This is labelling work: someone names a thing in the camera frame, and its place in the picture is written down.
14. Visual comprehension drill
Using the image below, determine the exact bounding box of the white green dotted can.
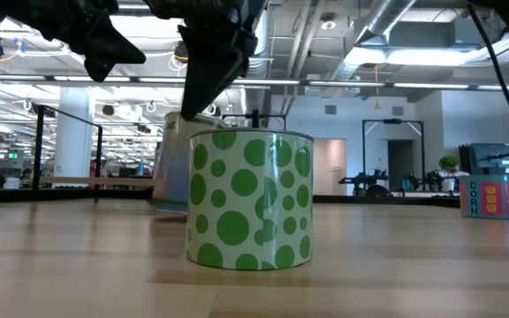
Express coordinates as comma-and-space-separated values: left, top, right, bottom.
186, 127, 315, 271

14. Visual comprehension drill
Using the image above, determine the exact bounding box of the pale door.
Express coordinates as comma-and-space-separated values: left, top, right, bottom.
314, 139, 347, 196

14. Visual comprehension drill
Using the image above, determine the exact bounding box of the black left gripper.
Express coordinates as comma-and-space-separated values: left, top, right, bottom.
0, 0, 148, 83

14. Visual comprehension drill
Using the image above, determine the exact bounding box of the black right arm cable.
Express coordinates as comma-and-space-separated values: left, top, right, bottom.
465, 0, 509, 163

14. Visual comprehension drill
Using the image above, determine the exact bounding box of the short pink corn can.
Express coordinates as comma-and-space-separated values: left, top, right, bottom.
459, 174, 509, 221

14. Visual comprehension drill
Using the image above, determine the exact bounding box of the silver ribbed ventilation duct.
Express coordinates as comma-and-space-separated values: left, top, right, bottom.
243, 0, 277, 116

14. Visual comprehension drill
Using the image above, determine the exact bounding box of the horizontal overhead light bar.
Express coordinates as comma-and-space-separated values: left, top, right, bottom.
0, 73, 509, 92

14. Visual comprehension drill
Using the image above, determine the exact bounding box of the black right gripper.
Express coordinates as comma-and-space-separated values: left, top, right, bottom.
146, 0, 267, 121

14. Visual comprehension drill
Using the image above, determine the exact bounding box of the large grey ventilation duct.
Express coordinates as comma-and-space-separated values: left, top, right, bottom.
320, 0, 419, 101

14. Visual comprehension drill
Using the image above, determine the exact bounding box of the yellow hanging pendant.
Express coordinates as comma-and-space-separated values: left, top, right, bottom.
372, 65, 382, 110

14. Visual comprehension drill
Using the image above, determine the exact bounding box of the thin black background frame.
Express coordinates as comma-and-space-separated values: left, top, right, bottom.
221, 112, 287, 132

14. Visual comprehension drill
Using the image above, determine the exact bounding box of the thin black shelf frame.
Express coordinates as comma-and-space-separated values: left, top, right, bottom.
32, 103, 261, 205

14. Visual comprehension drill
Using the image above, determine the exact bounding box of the tall peas can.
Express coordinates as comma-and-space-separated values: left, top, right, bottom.
151, 110, 232, 214

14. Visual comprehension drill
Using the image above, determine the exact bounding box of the black background rig frame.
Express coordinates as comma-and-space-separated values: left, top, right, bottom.
361, 117, 426, 195

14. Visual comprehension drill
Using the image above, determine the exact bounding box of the potted green plant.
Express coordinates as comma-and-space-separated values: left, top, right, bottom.
438, 155, 460, 193

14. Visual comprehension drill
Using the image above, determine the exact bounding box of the black aluminium table frame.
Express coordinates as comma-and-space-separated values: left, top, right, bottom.
0, 187, 509, 216

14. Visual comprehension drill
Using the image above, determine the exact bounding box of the grey monitor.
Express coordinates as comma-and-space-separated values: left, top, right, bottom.
459, 142, 509, 177

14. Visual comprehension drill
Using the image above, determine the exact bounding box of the white building column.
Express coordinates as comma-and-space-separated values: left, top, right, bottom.
53, 86, 95, 178

